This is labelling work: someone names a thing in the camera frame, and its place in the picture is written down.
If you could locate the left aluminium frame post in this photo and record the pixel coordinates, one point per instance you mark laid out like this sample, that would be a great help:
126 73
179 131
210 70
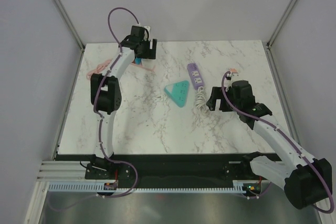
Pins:
64 15

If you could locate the light blue plug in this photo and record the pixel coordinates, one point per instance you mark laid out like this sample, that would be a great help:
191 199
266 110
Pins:
138 61

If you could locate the aluminium rail bar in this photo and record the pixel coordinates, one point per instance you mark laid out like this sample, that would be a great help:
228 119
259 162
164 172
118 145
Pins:
61 171

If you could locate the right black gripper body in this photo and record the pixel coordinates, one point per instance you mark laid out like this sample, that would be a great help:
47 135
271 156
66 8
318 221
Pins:
230 92

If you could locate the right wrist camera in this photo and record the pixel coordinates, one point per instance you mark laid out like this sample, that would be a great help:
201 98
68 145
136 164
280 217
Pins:
232 77

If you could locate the right aluminium frame post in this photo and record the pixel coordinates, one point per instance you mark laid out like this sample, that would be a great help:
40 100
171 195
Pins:
279 26

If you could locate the white cube plug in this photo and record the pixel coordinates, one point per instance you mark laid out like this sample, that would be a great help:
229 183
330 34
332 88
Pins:
148 63

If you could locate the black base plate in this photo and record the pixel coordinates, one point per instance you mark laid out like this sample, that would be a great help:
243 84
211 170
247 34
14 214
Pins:
173 170

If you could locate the pink plug adapter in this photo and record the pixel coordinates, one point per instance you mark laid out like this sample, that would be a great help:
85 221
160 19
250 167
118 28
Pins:
233 71

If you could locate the aluminium frame post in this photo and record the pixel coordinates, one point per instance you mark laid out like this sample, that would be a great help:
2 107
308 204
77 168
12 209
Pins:
279 26
64 15

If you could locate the purple power strip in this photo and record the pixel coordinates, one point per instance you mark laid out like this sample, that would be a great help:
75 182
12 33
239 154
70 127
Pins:
195 76

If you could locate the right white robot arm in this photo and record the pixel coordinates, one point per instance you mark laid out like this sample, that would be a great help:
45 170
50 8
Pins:
305 179

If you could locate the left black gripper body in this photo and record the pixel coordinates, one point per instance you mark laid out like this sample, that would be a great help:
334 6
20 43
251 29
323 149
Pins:
146 52

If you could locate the pink power strip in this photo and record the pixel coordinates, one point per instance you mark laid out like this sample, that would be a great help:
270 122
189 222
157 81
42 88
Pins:
133 63

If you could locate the white cable duct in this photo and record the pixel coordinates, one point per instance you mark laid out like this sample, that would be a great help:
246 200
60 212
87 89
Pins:
101 187

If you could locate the teal power strip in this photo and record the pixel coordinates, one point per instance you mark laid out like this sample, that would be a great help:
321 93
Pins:
178 92

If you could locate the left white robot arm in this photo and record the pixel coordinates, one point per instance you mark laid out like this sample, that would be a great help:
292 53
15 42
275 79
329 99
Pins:
105 92

